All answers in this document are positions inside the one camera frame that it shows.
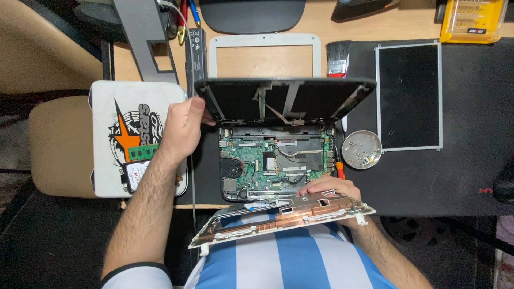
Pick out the beige chair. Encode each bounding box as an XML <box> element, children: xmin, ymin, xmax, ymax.
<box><xmin>0</xmin><ymin>0</ymin><xmax>105</xmax><ymax>199</ymax></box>

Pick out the black desk mat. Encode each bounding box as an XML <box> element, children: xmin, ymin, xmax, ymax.
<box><xmin>177</xmin><ymin>38</ymin><xmax>514</xmax><ymax>217</ymax></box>

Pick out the bare laptop display panel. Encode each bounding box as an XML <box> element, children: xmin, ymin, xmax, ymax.
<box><xmin>375</xmin><ymin>42</ymin><xmax>443</xmax><ymax>152</ymax></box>

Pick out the laptop hard drive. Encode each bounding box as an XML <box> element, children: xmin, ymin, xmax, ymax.
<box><xmin>120</xmin><ymin>159</ymin><xmax>152</xmax><ymax>194</ymax></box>

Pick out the black laptop battery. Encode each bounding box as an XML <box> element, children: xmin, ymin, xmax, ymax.
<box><xmin>185</xmin><ymin>27</ymin><xmax>208</xmax><ymax>97</ymax></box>

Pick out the red test probe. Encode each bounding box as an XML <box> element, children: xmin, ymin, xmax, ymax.
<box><xmin>177</xmin><ymin>0</ymin><xmax>188</xmax><ymax>45</ymax></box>

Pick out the yellow screwdriver bit case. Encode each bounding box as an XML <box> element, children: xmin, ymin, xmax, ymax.
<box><xmin>440</xmin><ymin>0</ymin><xmax>508</xmax><ymax>44</ymax></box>

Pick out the blue white striped shirt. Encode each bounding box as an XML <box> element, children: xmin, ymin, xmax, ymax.
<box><xmin>100</xmin><ymin>213</ymin><xmax>398</xmax><ymax>289</ymax></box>

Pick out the black flat device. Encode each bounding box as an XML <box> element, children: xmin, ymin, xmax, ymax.
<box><xmin>330</xmin><ymin>0</ymin><xmax>400</xmax><ymax>23</ymax></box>

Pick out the round metal parts dish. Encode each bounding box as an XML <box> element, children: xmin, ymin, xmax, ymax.
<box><xmin>342</xmin><ymin>130</ymin><xmax>382</xmax><ymax>169</ymax></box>

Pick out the pile of small screws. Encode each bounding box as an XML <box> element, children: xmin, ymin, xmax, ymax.
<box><xmin>347</xmin><ymin>138</ymin><xmax>375</xmax><ymax>166</ymax></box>

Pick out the disassembled black laptop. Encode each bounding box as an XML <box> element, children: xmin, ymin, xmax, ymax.
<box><xmin>194</xmin><ymin>77</ymin><xmax>377</xmax><ymax>203</ymax></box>

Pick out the orange handle screwdriver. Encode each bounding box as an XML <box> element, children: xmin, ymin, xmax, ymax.
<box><xmin>334</xmin><ymin>149</ymin><xmax>346</xmax><ymax>180</ymax></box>

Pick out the person's right hand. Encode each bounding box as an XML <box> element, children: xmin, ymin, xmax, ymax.
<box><xmin>296</xmin><ymin>177</ymin><xmax>362</xmax><ymax>198</ymax></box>

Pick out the person's left hand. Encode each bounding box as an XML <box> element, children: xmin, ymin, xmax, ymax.
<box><xmin>158</xmin><ymin>96</ymin><xmax>216</xmax><ymax>165</ymax></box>

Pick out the black monitor stand base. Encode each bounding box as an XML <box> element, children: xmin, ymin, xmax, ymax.
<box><xmin>199</xmin><ymin>0</ymin><xmax>307</xmax><ymax>35</ymax></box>

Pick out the white screen bezel frame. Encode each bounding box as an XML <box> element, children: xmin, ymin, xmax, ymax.
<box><xmin>207</xmin><ymin>33</ymin><xmax>322</xmax><ymax>81</ymax></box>

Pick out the black bristle paint brush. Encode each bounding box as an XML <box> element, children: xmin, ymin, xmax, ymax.
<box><xmin>325</xmin><ymin>40</ymin><xmax>352</xmax><ymax>79</ymax></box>

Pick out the green memory module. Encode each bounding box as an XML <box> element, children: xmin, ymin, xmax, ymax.
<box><xmin>128</xmin><ymin>144</ymin><xmax>160</xmax><ymax>162</ymax></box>

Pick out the white laptop with star sticker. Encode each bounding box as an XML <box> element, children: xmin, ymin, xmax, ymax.
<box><xmin>88</xmin><ymin>80</ymin><xmax>189</xmax><ymax>198</ymax></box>

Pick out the blue test probe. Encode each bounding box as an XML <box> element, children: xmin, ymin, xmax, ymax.
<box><xmin>188</xmin><ymin>0</ymin><xmax>202</xmax><ymax>28</ymax></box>

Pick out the white laptop palmrest cover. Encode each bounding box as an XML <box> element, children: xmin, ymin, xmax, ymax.
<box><xmin>189</xmin><ymin>191</ymin><xmax>377</xmax><ymax>257</ymax></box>

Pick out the grey metal keyboard bracket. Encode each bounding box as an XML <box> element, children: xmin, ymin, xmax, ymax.
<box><xmin>112</xmin><ymin>0</ymin><xmax>180</xmax><ymax>85</ymax></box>

